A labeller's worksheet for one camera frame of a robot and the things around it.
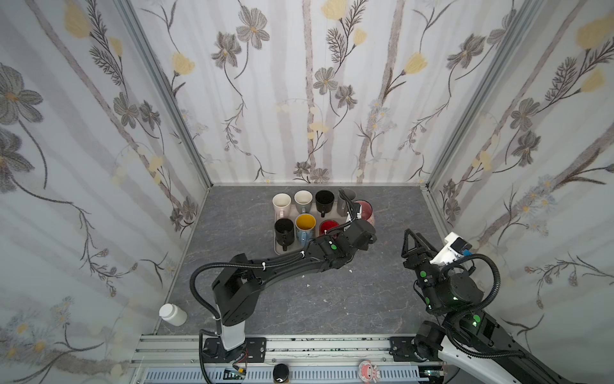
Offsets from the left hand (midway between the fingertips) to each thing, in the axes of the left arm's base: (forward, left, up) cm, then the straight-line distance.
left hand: (365, 228), depth 79 cm
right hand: (-12, -10, +13) cm, 20 cm away
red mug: (+10, +11, -13) cm, 20 cm away
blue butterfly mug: (+9, +21, -12) cm, 25 cm away
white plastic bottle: (-23, +62, -12) cm, 67 cm away
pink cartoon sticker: (-39, +3, -16) cm, 42 cm away
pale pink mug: (+24, +31, -15) cm, 42 cm away
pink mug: (+6, -1, +2) cm, 6 cm away
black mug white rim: (+8, +29, -16) cm, 34 cm away
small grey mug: (+24, +21, -13) cm, 35 cm away
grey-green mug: (+25, +3, -12) cm, 28 cm away
